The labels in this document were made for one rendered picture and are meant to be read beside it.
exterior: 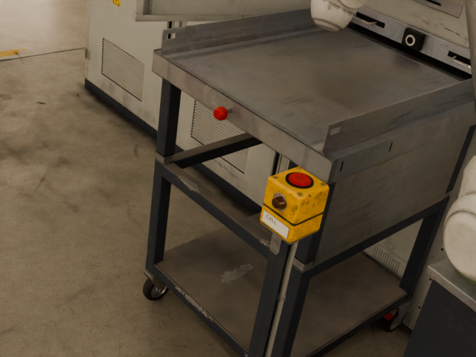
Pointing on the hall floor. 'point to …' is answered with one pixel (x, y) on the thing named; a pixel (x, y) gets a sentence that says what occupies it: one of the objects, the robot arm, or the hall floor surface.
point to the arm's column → (443, 326)
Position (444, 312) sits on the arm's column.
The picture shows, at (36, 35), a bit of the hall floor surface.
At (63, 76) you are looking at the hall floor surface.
